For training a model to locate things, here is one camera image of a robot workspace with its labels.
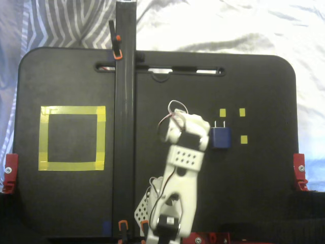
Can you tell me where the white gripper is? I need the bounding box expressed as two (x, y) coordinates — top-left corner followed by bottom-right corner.
(177, 113), (211, 150)

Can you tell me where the blue white charger block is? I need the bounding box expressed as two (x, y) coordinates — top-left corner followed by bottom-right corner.
(209, 119), (232, 150)

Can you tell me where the long black bar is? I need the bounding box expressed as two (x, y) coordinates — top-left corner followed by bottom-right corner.
(112, 0), (138, 239)

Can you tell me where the white bed sheet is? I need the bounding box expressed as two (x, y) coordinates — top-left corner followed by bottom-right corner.
(136, 0), (325, 191)

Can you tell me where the red table clamp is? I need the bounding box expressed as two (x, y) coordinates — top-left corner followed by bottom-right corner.
(292, 153), (309, 192)
(2, 153), (19, 194)

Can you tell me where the orange black spring clamp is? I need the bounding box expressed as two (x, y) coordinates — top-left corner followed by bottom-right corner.
(108, 19), (123, 60)
(140, 220), (150, 238)
(118, 220), (129, 242)

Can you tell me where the yellow tape square outline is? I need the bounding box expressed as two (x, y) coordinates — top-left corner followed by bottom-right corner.
(38, 105), (107, 171)

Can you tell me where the black corrugated backdrop board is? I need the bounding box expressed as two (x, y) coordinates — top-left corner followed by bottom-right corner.
(0, 190), (325, 244)

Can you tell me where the grey striped fabric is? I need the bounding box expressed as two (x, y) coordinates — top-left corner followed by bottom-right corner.
(0, 0), (120, 163)

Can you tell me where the red black white servo cable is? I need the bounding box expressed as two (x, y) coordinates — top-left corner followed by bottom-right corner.
(156, 100), (189, 140)
(148, 166), (177, 229)

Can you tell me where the red mast base bracket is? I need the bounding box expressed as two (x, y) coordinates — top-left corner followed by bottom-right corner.
(189, 231), (232, 244)

